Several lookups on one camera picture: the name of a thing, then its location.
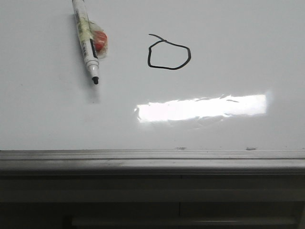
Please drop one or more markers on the grey tray under whiteboard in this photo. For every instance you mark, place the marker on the grey tray under whiteboard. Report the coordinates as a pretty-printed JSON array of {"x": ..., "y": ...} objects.
[{"x": 153, "y": 202}]

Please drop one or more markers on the white whiteboard with aluminium frame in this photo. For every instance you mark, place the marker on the white whiteboard with aluminium frame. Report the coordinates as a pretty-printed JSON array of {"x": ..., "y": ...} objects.
[{"x": 187, "y": 87}]

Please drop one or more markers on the white black whiteboard marker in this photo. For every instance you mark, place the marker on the white black whiteboard marker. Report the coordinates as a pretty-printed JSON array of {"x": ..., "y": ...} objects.
[{"x": 86, "y": 40}]

